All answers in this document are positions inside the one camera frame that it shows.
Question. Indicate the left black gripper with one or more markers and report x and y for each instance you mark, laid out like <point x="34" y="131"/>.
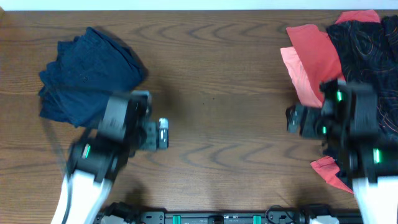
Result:
<point x="150" y="140"/>

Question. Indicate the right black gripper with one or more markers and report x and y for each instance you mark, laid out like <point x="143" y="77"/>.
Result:
<point x="312" y="113"/>

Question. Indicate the navy shorts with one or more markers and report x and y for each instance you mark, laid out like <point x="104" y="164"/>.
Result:
<point x="67" y="100"/>
<point x="100" y="62"/>

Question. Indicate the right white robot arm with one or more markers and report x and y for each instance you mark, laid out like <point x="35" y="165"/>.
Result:
<point x="367" y="160"/>

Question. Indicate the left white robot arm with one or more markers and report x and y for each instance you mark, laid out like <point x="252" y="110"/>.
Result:
<point x="94" y="164"/>

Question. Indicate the red orange shorts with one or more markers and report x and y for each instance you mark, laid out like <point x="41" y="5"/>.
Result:
<point x="311" y="60"/>

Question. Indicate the black patterned shorts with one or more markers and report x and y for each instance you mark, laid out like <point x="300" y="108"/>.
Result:
<point x="368" y="54"/>

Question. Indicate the folded navy shorts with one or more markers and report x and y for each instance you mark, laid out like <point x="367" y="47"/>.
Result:
<point x="67" y="100"/>

